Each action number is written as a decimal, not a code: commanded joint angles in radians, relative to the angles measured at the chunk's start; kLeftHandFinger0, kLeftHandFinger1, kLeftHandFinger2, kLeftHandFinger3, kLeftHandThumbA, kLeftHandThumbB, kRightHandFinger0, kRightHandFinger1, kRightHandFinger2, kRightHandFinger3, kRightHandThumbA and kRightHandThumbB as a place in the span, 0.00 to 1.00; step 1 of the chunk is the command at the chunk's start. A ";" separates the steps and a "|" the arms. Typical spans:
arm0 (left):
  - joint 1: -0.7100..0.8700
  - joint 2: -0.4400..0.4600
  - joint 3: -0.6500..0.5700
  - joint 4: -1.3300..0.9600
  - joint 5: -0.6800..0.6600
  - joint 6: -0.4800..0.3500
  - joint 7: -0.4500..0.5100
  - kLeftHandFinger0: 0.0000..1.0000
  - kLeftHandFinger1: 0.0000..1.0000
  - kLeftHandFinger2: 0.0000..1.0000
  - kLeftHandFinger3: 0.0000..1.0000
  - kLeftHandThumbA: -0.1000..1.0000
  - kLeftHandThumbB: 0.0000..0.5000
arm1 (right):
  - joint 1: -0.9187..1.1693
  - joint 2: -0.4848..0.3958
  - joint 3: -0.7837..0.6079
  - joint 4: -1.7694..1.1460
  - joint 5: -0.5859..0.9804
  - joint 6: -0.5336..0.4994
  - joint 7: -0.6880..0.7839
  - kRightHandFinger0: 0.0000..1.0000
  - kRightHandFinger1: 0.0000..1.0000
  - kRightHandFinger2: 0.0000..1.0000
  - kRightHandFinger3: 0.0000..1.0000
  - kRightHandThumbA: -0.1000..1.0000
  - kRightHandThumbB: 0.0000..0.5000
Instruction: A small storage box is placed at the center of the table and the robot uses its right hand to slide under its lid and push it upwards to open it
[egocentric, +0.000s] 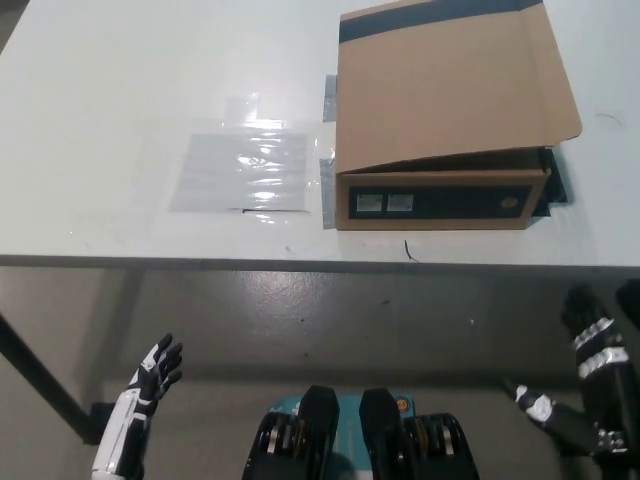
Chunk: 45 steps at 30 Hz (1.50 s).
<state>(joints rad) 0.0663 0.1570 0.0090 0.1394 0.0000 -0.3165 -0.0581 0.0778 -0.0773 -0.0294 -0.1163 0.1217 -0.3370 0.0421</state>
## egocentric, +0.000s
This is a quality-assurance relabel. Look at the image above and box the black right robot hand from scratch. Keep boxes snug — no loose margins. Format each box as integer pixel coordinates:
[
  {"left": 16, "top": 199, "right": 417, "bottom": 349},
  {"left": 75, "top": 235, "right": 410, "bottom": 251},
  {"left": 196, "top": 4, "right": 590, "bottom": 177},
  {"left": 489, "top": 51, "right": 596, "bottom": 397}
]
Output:
[{"left": 501, "top": 284, "right": 640, "bottom": 454}]

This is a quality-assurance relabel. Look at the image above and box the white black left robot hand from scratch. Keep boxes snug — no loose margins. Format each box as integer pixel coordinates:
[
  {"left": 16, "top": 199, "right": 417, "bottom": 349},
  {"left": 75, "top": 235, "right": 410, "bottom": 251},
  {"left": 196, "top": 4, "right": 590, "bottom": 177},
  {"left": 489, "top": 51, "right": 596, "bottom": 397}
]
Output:
[{"left": 126, "top": 333, "right": 184, "bottom": 407}]

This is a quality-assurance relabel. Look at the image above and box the brown cardboard storage box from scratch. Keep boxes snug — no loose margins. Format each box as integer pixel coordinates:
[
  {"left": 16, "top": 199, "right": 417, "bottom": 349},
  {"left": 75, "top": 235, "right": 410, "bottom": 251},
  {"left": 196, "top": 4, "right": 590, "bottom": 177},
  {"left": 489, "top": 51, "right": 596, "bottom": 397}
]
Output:
[{"left": 333, "top": 0, "right": 585, "bottom": 232}]

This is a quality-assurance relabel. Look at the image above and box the black teal robot torso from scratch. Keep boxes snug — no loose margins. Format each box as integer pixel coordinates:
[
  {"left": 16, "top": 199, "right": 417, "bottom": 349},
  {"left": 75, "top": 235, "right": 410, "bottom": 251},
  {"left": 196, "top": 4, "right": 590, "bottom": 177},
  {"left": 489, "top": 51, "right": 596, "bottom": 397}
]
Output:
[{"left": 242, "top": 383, "right": 482, "bottom": 480}]

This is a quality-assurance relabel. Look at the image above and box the black floor tape patch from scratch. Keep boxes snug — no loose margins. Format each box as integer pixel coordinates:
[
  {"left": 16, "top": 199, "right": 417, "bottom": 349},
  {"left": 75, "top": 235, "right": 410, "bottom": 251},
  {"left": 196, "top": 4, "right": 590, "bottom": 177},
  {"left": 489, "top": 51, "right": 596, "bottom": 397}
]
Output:
[{"left": 89, "top": 402, "right": 117, "bottom": 444}]

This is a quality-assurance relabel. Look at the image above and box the black rounded object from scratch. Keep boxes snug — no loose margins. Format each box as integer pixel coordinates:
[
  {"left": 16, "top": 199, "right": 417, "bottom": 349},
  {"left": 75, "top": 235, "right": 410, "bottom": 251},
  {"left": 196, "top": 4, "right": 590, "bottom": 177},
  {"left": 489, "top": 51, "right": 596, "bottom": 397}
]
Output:
[{"left": 615, "top": 278, "right": 640, "bottom": 327}]

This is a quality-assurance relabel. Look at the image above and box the black slanted table leg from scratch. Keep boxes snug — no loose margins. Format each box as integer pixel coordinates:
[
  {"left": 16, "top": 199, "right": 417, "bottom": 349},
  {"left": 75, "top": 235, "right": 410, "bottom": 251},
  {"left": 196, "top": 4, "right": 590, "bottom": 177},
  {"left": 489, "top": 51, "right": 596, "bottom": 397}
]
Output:
[{"left": 0, "top": 310, "right": 97, "bottom": 444}]

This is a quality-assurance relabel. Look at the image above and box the long grey tape strip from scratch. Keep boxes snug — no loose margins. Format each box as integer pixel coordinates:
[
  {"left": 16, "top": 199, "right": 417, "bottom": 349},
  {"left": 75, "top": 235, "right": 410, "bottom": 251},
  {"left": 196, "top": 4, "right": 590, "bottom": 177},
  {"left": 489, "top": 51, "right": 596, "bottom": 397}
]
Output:
[{"left": 318, "top": 156, "right": 341, "bottom": 231}]

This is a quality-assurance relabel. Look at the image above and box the clear plastic film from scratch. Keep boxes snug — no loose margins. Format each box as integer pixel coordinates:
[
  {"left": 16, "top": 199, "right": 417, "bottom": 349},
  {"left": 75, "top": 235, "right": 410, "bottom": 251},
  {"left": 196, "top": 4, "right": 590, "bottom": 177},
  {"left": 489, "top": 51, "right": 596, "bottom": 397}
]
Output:
[{"left": 143, "top": 93, "right": 332, "bottom": 227}]

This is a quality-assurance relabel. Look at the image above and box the short grey tape strip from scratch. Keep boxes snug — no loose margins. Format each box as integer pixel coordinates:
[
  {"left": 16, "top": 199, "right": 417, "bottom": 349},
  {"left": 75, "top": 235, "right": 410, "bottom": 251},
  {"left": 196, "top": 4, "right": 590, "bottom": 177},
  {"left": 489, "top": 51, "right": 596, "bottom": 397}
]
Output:
[{"left": 322, "top": 74, "right": 341, "bottom": 124}]

